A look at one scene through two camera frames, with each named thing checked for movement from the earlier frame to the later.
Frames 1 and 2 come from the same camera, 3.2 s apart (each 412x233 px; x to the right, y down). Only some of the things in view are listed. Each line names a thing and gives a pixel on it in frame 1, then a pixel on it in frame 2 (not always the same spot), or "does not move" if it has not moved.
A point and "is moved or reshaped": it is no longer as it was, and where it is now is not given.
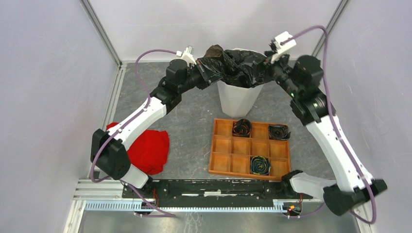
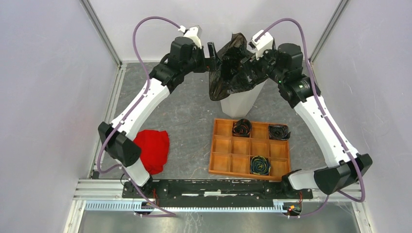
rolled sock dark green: [279, 132] does not move
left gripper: [208, 76] -> [208, 64]
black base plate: [215, 192] does not move
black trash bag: [238, 67] is moved or reshaped
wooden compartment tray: [231, 155] does not move
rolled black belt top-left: [242, 127] does not move
